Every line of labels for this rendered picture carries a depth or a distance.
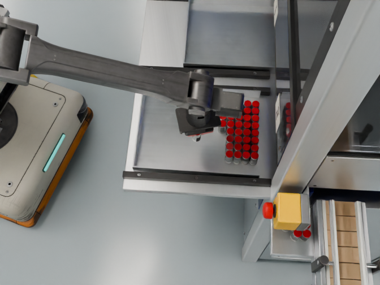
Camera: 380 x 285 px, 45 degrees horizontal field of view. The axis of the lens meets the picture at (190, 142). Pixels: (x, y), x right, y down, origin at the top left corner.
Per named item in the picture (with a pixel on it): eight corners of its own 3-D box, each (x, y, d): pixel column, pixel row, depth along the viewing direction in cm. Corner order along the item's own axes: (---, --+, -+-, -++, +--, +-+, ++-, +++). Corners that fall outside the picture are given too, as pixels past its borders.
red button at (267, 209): (277, 205, 112) (280, 200, 109) (277, 221, 111) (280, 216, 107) (261, 204, 112) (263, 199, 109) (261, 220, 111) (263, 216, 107)
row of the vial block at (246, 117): (250, 107, 134) (251, 100, 130) (248, 165, 127) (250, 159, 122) (242, 107, 134) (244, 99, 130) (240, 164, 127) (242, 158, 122)
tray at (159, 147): (259, 96, 136) (260, 90, 132) (258, 180, 125) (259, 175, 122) (145, 90, 137) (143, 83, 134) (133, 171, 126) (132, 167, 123)
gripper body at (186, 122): (221, 128, 112) (223, 114, 105) (180, 135, 111) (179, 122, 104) (215, 104, 114) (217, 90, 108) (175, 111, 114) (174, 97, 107)
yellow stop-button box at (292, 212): (302, 202, 114) (308, 193, 107) (303, 231, 111) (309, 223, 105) (271, 201, 114) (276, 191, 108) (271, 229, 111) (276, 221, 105)
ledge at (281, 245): (322, 210, 123) (323, 207, 122) (324, 258, 118) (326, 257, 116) (270, 207, 124) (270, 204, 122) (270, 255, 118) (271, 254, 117)
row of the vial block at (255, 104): (258, 108, 134) (259, 100, 130) (257, 165, 126) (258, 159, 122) (250, 107, 134) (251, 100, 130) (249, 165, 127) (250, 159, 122)
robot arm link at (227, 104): (193, 68, 95) (188, 108, 94) (248, 74, 95) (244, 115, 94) (194, 83, 107) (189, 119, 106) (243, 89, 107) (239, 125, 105)
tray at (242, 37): (293, 7, 149) (295, -1, 146) (296, 74, 139) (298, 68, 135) (189, 2, 151) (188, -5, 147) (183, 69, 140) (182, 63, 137)
